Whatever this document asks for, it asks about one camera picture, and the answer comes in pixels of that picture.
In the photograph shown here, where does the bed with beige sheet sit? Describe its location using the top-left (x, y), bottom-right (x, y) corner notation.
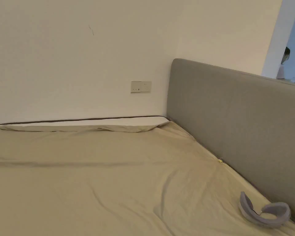
top-left (0, 115), bottom-right (295, 236)

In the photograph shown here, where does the grey padded headboard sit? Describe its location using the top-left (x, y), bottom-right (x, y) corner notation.
top-left (167, 58), bottom-right (295, 229)

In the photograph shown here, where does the white wall socket plate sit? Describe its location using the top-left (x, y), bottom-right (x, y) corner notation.
top-left (130, 81), bottom-right (152, 94)

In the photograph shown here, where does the grey curved strap band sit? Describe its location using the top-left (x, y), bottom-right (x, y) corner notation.
top-left (238, 191), bottom-right (291, 228)

